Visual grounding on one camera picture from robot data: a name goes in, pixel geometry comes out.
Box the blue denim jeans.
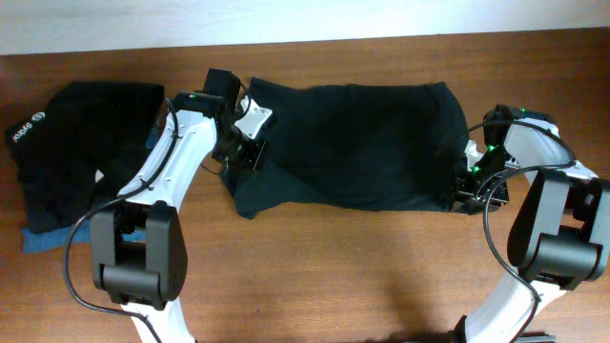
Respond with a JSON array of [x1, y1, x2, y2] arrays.
[[20, 127, 158, 253]]

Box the dark green t-shirt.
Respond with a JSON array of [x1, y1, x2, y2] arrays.
[[221, 78, 468, 219]]

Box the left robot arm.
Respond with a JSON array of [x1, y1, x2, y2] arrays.
[[90, 69, 272, 342]]

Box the right black cable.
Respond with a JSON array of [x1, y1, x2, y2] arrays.
[[442, 118, 579, 343]]

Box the black cable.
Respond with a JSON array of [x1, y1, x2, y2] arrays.
[[62, 97, 180, 343], [442, 118, 579, 343]]

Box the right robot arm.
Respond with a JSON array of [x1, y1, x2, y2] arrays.
[[451, 104, 609, 343]]

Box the black folded garment with logo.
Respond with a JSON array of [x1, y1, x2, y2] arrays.
[[4, 81, 165, 233]]

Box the left black cable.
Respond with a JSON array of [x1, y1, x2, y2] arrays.
[[62, 97, 180, 343]]

